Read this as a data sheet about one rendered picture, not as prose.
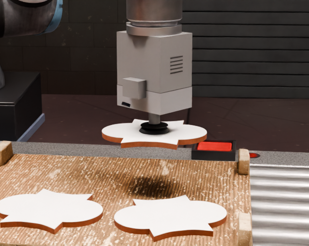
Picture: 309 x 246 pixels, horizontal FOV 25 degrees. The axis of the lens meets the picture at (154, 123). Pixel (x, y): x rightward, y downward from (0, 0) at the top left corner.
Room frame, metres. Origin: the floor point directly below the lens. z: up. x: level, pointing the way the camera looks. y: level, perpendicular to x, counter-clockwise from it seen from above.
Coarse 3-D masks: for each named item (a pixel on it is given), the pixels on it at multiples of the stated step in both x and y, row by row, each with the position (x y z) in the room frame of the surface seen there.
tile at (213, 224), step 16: (128, 208) 0.87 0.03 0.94; (144, 208) 0.87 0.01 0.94; (160, 208) 0.87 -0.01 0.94; (176, 208) 0.87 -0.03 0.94; (192, 208) 0.87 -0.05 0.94; (208, 208) 0.87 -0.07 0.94; (224, 208) 0.87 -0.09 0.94; (128, 224) 0.82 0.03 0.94; (144, 224) 0.82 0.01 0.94; (160, 224) 0.82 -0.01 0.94; (176, 224) 0.82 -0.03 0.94; (192, 224) 0.82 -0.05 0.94; (208, 224) 0.83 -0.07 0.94
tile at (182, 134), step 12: (108, 132) 0.95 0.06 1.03; (120, 132) 0.95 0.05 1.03; (132, 132) 0.95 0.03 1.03; (168, 132) 0.95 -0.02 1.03; (180, 132) 0.95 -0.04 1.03; (192, 132) 0.95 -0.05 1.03; (204, 132) 0.95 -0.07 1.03; (132, 144) 0.91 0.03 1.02; (144, 144) 0.91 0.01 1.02; (156, 144) 0.91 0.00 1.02; (168, 144) 0.90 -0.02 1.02; (180, 144) 0.92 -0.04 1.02
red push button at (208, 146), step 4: (200, 144) 1.22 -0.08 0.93; (204, 144) 1.22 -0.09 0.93; (208, 144) 1.22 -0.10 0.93; (212, 144) 1.22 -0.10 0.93; (216, 144) 1.22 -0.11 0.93; (220, 144) 1.22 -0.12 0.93; (224, 144) 1.22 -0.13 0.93; (228, 144) 1.22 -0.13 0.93; (200, 148) 1.20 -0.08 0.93; (204, 148) 1.20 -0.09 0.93; (208, 148) 1.20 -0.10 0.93; (212, 148) 1.20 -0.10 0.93; (216, 148) 1.20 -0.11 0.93; (220, 148) 1.20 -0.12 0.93; (224, 148) 1.20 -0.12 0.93; (228, 148) 1.20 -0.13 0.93
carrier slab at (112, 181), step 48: (0, 192) 0.96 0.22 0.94; (96, 192) 0.96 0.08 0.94; (144, 192) 0.96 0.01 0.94; (192, 192) 0.96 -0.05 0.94; (240, 192) 0.96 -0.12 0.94; (0, 240) 0.79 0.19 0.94; (48, 240) 0.79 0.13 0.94; (96, 240) 0.79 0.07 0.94; (144, 240) 0.79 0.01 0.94; (192, 240) 0.79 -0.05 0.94
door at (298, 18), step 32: (192, 0) 5.69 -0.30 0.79; (224, 0) 5.68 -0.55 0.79; (256, 0) 5.66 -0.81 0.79; (288, 0) 5.64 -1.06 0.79; (192, 32) 5.69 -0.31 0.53; (224, 32) 5.68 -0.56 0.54; (256, 32) 5.66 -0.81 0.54; (288, 32) 5.64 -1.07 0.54; (192, 64) 5.69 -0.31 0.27; (224, 64) 5.68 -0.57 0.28; (256, 64) 5.66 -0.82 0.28; (288, 64) 5.64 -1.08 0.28; (192, 96) 5.70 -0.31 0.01; (224, 96) 5.67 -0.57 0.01; (256, 96) 5.66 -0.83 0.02; (288, 96) 5.64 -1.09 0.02
